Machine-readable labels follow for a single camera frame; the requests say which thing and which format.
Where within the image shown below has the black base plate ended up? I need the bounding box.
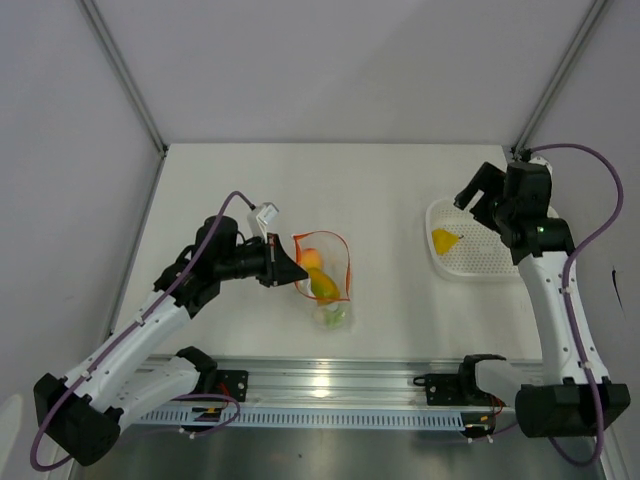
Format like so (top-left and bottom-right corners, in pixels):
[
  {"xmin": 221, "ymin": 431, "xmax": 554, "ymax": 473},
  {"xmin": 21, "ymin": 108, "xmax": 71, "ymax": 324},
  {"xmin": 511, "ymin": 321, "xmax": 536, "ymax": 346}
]
[
  {"xmin": 412, "ymin": 373, "xmax": 496, "ymax": 407},
  {"xmin": 198, "ymin": 370, "xmax": 249, "ymax": 403}
]

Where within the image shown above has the left aluminium frame post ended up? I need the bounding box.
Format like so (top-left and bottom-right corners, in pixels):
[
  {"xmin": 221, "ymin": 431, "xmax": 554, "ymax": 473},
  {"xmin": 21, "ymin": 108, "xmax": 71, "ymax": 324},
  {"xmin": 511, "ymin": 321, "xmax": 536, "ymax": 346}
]
[{"xmin": 75, "ymin": 0, "xmax": 168, "ymax": 159}]

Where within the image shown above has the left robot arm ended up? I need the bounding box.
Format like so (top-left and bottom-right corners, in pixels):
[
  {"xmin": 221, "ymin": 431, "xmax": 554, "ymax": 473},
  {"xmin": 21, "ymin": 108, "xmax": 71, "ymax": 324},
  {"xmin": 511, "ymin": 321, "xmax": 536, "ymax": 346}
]
[{"xmin": 30, "ymin": 215, "xmax": 308, "ymax": 472}]

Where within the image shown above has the white perforated plastic basket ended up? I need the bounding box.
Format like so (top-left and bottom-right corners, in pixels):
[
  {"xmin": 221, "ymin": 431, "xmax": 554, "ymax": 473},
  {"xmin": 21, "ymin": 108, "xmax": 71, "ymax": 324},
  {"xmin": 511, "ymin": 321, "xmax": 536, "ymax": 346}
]
[{"xmin": 424, "ymin": 197, "xmax": 561, "ymax": 282}]

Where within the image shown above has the yellow green mango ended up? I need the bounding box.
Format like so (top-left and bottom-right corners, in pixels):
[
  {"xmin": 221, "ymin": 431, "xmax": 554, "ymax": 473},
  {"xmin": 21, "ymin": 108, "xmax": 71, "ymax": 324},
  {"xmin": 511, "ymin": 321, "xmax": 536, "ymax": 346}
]
[{"xmin": 308, "ymin": 269, "xmax": 340, "ymax": 305}]

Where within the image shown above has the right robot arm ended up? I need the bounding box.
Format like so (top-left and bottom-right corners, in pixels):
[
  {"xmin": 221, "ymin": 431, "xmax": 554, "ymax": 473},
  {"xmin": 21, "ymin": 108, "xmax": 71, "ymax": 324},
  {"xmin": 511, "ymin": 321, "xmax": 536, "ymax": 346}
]
[{"xmin": 454, "ymin": 162, "xmax": 630, "ymax": 438}]

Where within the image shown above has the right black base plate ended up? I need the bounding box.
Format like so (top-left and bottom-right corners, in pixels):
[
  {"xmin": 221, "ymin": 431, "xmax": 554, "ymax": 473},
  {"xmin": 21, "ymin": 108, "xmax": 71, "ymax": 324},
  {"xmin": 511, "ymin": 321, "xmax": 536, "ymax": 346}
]
[{"xmin": 412, "ymin": 373, "xmax": 496, "ymax": 407}]

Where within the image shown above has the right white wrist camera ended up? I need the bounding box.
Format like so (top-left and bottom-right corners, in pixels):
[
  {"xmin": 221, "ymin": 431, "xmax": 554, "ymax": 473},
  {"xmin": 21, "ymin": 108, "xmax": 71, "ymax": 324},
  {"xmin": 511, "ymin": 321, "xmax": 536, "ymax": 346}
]
[{"xmin": 529, "ymin": 156, "xmax": 553, "ymax": 176}]

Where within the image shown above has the clear zip top bag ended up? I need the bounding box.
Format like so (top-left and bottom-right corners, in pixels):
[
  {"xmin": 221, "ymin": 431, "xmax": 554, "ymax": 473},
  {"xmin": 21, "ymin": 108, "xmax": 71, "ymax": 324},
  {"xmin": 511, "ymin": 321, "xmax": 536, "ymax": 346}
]
[{"xmin": 292, "ymin": 230, "xmax": 352, "ymax": 330}]

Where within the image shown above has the aluminium frame post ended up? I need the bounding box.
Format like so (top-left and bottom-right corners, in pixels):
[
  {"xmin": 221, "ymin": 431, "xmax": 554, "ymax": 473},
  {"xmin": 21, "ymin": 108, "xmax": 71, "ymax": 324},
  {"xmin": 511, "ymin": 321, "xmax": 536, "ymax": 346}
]
[
  {"xmin": 504, "ymin": 0, "xmax": 614, "ymax": 160},
  {"xmin": 75, "ymin": 0, "xmax": 168, "ymax": 159}
]

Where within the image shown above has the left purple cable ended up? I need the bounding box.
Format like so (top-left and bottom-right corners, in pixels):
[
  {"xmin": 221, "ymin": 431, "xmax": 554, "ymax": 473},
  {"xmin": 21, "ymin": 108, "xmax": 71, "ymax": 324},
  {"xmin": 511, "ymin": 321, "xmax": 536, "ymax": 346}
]
[{"xmin": 29, "ymin": 190, "xmax": 257, "ymax": 470}]

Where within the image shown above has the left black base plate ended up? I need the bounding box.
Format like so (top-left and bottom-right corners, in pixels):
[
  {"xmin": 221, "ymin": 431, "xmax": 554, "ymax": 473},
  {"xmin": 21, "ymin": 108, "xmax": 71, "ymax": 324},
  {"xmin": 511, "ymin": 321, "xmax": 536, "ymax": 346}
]
[{"xmin": 198, "ymin": 370, "xmax": 249, "ymax": 403}]

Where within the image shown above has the white slotted cable duct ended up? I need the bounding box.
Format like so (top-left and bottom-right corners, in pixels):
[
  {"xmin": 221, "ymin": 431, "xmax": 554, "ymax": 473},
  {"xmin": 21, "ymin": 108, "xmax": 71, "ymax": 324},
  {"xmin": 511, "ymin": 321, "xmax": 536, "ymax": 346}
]
[{"xmin": 129, "ymin": 405, "xmax": 516, "ymax": 432}]

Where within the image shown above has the white cauliflower with leaves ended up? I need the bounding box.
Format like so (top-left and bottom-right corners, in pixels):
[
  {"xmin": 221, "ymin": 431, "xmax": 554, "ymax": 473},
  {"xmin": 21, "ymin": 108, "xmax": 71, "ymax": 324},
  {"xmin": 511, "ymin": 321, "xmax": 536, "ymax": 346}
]
[{"xmin": 312, "ymin": 305, "xmax": 349, "ymax": 329}]

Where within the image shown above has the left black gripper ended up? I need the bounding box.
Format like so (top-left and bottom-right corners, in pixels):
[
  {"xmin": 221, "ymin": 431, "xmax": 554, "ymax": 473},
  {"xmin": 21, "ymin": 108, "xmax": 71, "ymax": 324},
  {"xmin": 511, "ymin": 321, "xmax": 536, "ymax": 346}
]
[{"xmin": 216, "ymin": 233, "xmax": 308, "ymax": 287}]

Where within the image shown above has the right aluminium frame post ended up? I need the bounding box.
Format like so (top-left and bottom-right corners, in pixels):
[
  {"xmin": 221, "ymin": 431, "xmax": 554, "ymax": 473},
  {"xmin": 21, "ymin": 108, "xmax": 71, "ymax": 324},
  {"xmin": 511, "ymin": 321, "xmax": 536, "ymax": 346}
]
[{"xmin": 504, "ymin": 0, "xmax": 614, "ymax": 160}]

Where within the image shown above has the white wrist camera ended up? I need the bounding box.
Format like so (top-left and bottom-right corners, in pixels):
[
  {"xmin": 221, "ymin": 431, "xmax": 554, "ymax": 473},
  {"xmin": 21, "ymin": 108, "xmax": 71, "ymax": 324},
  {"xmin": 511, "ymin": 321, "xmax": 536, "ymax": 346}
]
[
  {"xmin": 529, "ymin": 156, "xmax": 553, "ymax": 176},
  {"xmin": 247, "ymin": 202, "xmax": 279, "ymax": 239}
]

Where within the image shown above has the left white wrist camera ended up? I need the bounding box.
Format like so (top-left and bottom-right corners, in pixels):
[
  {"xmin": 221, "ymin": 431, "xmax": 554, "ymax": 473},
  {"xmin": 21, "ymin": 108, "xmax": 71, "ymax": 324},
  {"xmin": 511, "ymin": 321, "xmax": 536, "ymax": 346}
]
[{"xmin": 247, "ymin": 202, "xmax": 279, "ymax": 239}]

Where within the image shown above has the aluminium mounting rail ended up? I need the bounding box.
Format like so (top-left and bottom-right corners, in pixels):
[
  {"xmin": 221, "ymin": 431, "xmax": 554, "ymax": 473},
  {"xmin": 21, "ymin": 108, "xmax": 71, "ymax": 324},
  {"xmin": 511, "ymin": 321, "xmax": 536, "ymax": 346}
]
[{"xmin": 67, "ymin": 355, "xmax": 614, "ymax": 413}]

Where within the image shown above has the orange pink peach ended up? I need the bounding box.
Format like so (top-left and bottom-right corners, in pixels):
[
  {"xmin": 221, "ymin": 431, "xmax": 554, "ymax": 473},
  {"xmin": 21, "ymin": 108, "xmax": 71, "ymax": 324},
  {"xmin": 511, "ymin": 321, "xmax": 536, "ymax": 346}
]
[{"xmin": 299, "ymin": 248, "xmax": 324, "ymax": 270}]

